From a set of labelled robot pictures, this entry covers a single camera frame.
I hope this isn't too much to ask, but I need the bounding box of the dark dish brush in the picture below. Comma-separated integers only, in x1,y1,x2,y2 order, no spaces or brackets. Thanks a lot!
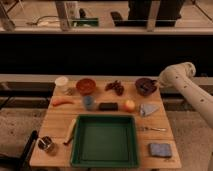
140,81,152,91

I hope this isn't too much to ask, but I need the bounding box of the purple bowl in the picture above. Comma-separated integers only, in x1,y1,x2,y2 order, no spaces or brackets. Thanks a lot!
135,78,157,96

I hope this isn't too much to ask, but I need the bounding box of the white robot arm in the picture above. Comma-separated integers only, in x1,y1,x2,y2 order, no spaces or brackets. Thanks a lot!
157,62,213,129

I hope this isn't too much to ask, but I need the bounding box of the red bowl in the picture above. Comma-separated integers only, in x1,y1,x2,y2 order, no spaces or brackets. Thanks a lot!
76,78,96,95

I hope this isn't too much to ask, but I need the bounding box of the grey folded cloth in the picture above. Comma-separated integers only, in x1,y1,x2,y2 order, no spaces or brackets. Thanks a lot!
139,103,159,117

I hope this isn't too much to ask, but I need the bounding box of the red yellow apple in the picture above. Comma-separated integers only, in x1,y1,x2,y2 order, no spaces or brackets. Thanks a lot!
123,100,136,112

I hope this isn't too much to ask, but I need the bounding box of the bunch of dark grapes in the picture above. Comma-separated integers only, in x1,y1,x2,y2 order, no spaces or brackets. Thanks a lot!
105,80,124,96

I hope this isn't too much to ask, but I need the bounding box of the metal fork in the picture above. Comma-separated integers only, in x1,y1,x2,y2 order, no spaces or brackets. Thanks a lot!
139,127,167,132

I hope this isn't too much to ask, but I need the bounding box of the black sponge block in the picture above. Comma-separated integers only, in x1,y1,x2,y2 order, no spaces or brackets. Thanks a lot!
98,103,118,111

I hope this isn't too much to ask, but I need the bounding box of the blue cup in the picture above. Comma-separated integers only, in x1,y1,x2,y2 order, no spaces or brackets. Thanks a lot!
83,96,95,110

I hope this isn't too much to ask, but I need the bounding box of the blue sponge cloth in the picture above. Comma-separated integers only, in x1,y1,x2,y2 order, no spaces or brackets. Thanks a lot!
149,143,172,158

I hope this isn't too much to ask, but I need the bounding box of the green plastic tray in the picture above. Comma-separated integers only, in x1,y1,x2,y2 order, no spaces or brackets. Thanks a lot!
70,115,139,168

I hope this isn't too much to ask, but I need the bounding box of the white cup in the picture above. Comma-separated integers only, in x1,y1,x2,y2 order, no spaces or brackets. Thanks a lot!
55,76,69,92

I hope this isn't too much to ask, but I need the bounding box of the orange carrot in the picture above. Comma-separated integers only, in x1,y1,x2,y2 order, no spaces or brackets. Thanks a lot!
51,99,74,107

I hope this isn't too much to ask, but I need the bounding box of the black chair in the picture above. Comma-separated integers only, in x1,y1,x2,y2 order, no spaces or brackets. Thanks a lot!
0,130,38,171

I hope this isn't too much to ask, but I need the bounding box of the white handled knife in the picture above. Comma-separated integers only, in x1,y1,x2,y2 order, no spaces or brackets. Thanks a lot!
63,118,76,145

